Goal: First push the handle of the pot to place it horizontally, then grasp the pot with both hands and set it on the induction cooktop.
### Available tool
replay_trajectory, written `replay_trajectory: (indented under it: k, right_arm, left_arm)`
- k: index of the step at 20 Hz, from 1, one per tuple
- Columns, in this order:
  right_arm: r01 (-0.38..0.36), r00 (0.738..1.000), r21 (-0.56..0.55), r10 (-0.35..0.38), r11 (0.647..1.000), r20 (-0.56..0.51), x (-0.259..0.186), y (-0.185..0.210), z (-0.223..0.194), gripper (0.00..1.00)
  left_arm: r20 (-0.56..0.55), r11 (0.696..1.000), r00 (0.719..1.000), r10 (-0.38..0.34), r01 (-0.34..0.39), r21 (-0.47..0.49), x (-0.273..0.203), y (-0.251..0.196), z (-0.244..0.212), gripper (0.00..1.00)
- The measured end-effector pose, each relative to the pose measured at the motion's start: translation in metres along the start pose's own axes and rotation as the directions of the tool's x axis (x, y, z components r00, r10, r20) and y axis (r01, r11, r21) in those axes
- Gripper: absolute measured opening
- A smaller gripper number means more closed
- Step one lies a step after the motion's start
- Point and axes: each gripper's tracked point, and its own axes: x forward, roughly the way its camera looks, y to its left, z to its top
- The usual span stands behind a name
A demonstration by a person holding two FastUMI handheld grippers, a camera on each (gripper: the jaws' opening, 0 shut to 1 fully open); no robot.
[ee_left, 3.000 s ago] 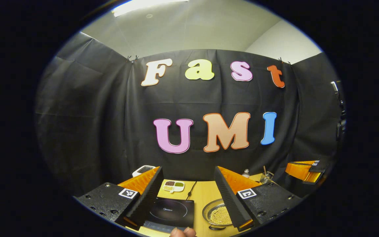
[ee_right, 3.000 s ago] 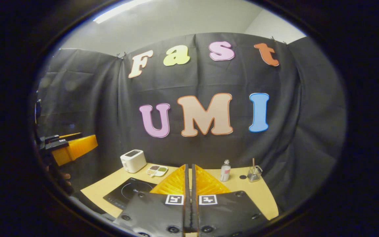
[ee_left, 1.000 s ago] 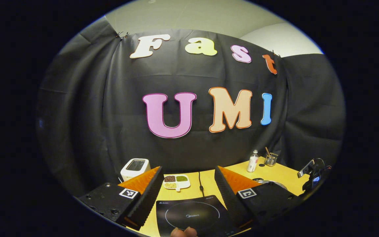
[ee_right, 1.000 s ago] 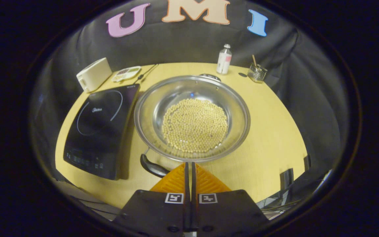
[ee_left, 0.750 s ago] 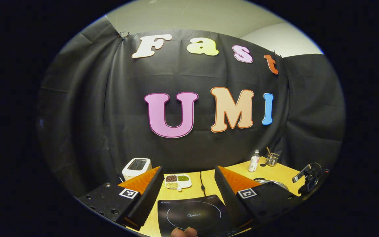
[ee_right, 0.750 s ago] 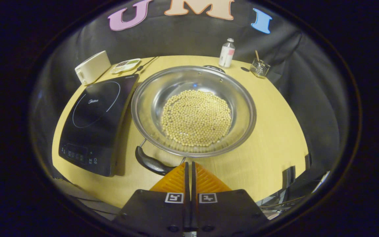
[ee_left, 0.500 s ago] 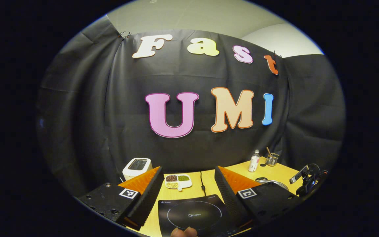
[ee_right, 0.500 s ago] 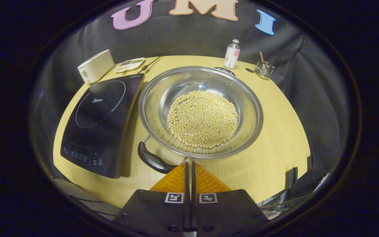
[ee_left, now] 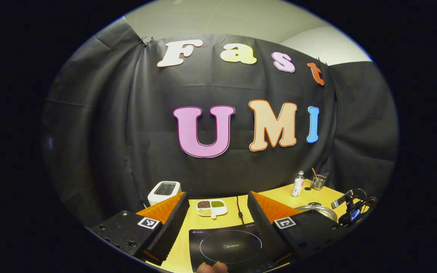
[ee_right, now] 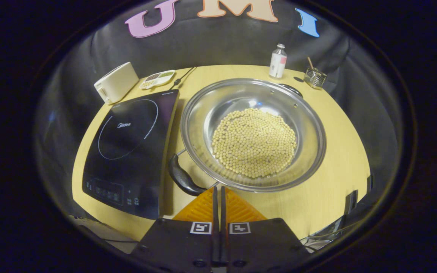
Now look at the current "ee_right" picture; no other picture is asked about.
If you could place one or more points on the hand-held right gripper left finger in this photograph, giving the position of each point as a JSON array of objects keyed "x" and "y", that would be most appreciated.
[{"x": 180, "y": 246}]

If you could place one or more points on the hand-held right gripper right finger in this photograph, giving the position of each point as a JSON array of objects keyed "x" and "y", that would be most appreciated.
[{"x": 264, "y": 246}]

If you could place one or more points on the black induction cooktop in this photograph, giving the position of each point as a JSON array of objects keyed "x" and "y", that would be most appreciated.
[{"x": 127, "y": 163}]

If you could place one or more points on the stainless steel pot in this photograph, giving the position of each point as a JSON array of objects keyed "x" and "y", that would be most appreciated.
[{"x": 203, "y": 113}]

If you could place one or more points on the pile of yellow soybeans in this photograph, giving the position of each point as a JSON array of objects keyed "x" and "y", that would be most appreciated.
[{"x": 254, "y": 142}]

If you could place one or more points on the white divided bean tray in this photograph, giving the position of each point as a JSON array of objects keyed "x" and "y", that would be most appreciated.
[{"x": 157, "y": 79}]

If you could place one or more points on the small dark round disc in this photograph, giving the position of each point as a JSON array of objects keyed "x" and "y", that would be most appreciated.
[{"x": 299, "y": 79}]

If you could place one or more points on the white toaster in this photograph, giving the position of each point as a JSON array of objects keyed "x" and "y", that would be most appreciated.
[{"x": 118, "y": 81}]

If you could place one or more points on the clear bottle with pink label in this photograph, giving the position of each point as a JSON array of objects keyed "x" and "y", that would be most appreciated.
[{"x": 278, "y": 62}]

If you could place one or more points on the wooden stick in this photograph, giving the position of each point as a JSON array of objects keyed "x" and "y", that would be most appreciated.
[{"x": 310, "y": 62}]

